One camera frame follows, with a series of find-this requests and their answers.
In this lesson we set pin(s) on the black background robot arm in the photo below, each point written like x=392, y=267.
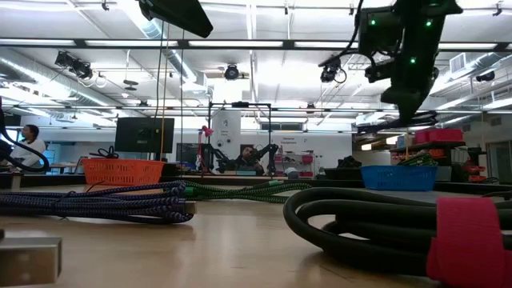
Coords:
x=272, y=154
x=218, y=158

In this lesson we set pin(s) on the silver ventilation duct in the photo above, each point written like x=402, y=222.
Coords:
x=176, y=60
x=60, y=90

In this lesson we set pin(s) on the storage shelf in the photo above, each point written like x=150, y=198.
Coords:
x=428, y=145

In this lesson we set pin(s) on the white shelf with red bins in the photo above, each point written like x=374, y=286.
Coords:
x=307, y=159

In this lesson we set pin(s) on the black ceiling spotlight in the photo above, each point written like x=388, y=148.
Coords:
x=486, y=76
x=80, y=69
x=231, y=73
x=330, y=74

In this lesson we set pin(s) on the blue plastic basket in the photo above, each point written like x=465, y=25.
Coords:
x=400, y=180

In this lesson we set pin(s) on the black aluminium table frame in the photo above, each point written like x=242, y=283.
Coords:
x=240, y=181

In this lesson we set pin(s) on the red storage bin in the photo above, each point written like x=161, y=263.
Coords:
x=440, y=136

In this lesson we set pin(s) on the large black monitor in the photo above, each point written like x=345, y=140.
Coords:
x=144, y=136

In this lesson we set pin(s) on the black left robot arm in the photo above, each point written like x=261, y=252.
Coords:
x=180, y=14

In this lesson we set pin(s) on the red desk lamp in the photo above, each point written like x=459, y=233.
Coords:
x=207, y=130

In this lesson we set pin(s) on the person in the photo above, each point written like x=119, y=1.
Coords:
x=31, y=133
x=248, y=154

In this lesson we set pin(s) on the black tube stand frame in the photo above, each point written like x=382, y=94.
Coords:
x=240, y=105

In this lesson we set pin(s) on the black tray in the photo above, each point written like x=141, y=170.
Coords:
x=342, y=174

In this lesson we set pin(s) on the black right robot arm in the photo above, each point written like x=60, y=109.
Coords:
x=416, y=40

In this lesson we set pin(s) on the black overhead beam with lights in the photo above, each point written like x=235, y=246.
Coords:
x=184, y=44

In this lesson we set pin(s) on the orange plastic basket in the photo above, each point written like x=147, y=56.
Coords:
x=120, y=174

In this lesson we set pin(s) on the silver metal plug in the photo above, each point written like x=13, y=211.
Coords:
x=28, y=260

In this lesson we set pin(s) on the black bag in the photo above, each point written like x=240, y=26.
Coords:
x=350, y=162

